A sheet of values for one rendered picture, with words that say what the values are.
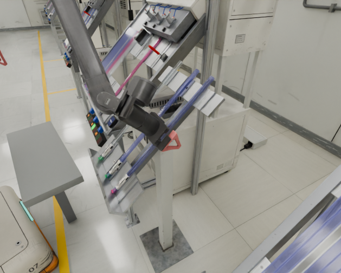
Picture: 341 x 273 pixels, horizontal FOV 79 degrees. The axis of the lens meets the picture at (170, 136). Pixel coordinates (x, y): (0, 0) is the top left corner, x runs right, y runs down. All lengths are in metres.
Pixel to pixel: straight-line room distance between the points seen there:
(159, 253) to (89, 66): 1.14
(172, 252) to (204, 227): 0.27
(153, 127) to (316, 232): 0.42
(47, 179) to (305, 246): 0.97
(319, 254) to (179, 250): 1.03
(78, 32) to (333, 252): 0.71
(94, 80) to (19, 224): 1.04
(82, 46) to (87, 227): 1.24
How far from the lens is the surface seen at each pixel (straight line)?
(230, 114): 1.42
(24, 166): 1.22
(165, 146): 0.59
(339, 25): 2.33
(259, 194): 1.80
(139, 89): 0.56
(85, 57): 0.60
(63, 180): 1.06
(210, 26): 1.04
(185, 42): 1.03
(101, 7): 2.36
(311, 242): 0.50
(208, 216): 1.57
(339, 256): 0.49
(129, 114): 0.54
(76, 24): 0.64
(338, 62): 2.33
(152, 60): 1.12
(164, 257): 1.41
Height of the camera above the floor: 1.30
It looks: 36 degrees down
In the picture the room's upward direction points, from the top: straight up
